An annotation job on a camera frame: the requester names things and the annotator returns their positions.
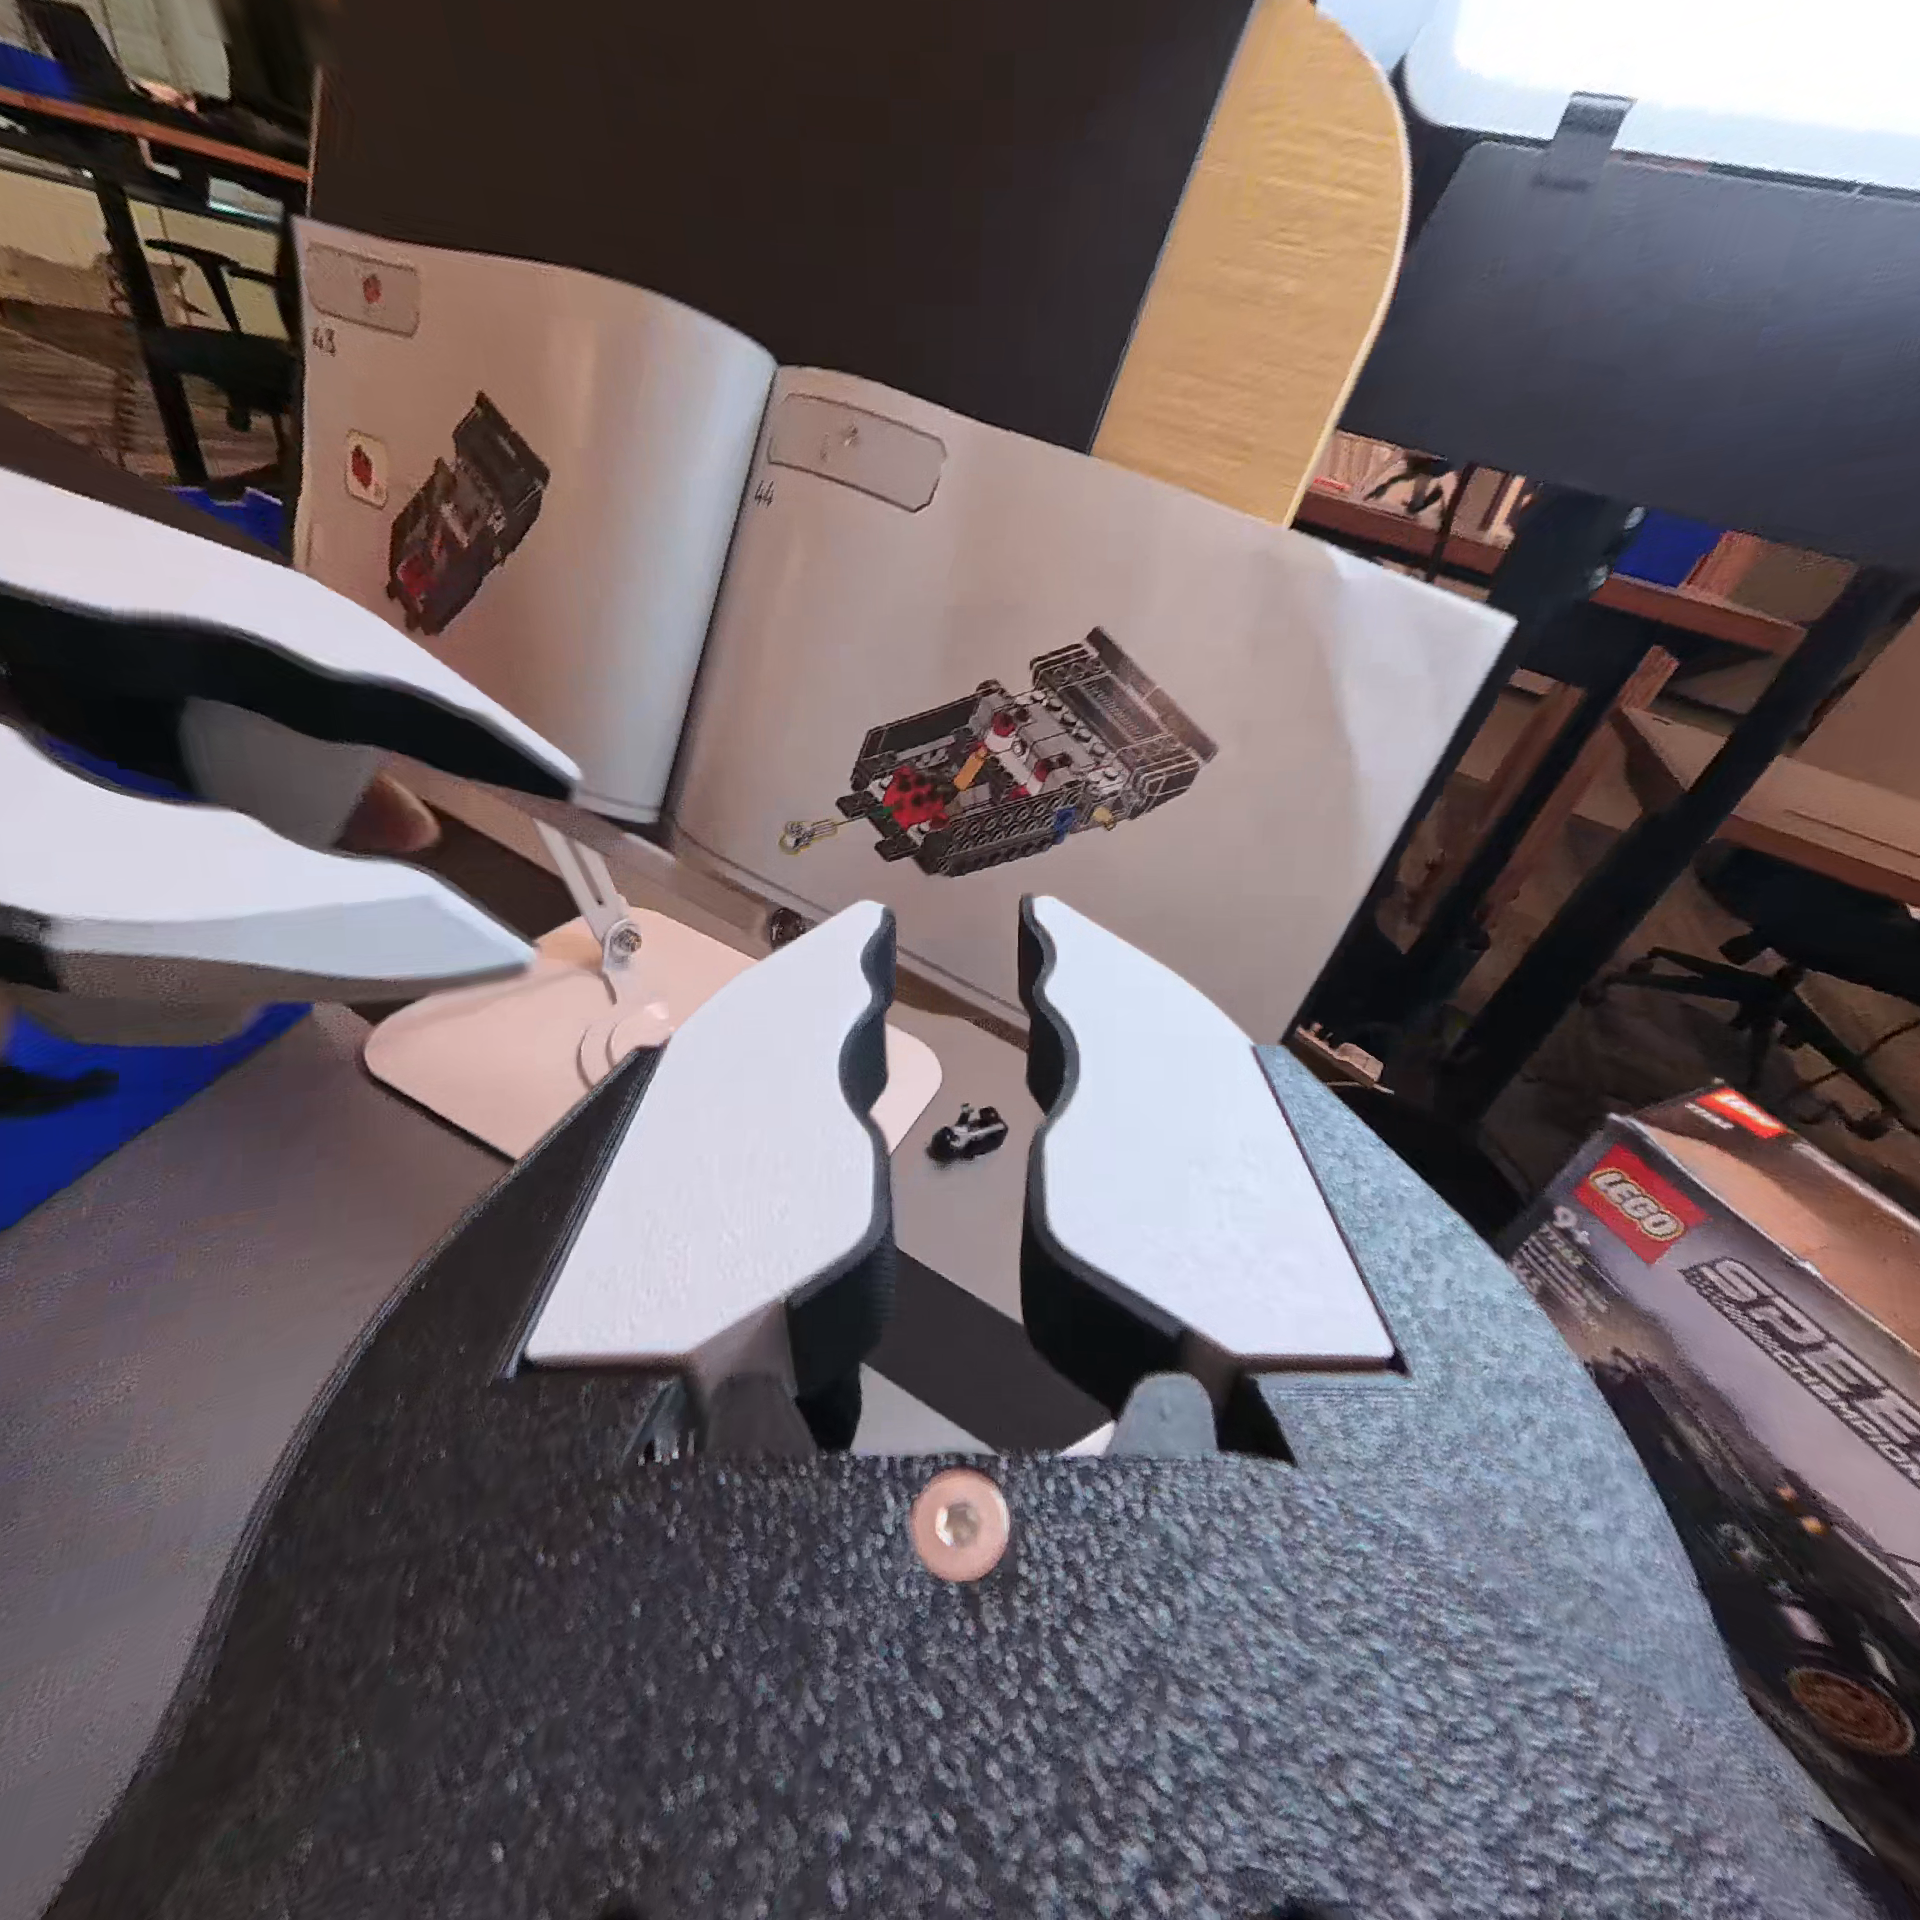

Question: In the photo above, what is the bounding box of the beige wooden chair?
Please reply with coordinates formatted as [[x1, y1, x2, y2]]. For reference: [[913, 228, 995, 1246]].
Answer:
[[1090, 0, 1415, 530]]

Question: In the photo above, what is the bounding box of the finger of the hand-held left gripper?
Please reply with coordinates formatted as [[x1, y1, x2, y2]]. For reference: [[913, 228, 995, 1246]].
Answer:
[[0, 464, 589, 808], [0, 698, 544, 1010]]

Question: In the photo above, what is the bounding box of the lego set box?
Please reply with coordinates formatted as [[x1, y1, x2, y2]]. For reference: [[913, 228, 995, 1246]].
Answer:
[[1498, 1078, 1920, 1868]]

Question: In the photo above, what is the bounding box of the brown wooden desk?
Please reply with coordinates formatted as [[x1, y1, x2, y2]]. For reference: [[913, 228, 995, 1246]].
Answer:
[[1291, 480, 1920, 908]]

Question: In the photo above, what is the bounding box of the open instruction booklet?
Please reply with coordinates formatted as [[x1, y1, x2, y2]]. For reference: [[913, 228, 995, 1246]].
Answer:
[[292, 215, 1520, 1048]]

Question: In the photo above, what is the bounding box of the black flat panel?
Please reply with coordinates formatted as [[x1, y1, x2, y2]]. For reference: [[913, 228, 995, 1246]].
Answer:
[[1333, 133, 1920, 575]]

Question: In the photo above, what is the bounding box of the black partition panel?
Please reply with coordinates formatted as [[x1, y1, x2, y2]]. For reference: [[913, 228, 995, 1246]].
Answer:
[[303, 0, 1265, 458]]

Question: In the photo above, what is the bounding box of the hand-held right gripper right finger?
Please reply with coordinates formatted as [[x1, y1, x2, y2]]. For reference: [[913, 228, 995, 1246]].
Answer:
[[1017, 891, 1408, 1442]]

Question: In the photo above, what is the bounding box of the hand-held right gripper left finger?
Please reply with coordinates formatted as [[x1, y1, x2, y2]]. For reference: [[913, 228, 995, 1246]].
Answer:
[[517, 900, 905, 1435]]

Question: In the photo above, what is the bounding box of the person's left hand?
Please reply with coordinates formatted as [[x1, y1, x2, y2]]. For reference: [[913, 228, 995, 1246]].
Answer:
[[344, 772, 448, 863]]

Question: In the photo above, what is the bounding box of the white book stand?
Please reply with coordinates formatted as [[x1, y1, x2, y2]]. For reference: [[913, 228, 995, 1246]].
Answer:
[[362, 814, 952, 1168]]

